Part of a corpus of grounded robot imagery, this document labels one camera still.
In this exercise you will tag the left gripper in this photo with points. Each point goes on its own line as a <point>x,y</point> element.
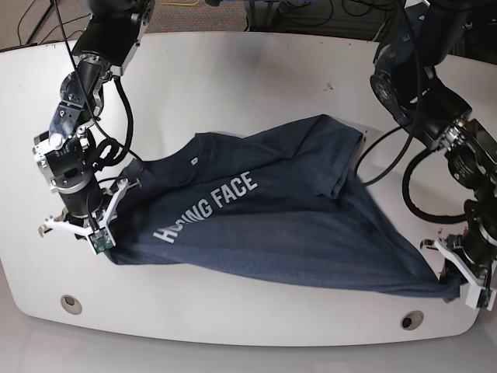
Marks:
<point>477,249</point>

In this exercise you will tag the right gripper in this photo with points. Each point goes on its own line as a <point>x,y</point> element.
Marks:
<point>92,208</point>

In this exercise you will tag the dark blue t-shirt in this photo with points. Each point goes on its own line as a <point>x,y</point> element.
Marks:
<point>282,205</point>

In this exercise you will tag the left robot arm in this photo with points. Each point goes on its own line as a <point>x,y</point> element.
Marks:
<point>405,82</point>

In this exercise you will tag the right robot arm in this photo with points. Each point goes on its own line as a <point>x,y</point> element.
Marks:
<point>67,154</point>

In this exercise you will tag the black tripod stand leg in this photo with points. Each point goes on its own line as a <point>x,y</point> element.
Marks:
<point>41,21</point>

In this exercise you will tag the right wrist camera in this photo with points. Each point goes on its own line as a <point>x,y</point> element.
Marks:
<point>101,241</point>

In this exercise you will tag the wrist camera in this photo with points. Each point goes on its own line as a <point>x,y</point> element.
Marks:
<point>479,297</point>
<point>101,241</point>

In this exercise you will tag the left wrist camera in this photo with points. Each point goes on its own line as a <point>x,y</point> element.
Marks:
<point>479,297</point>

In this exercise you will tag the right table cable grommet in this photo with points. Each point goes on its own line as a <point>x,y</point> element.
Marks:
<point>412,320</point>

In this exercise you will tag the table cable grommet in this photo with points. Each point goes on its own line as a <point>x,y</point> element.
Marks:
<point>71,305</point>
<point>412,320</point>

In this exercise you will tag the left table cable grommet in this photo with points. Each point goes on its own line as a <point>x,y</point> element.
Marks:
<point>71,305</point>

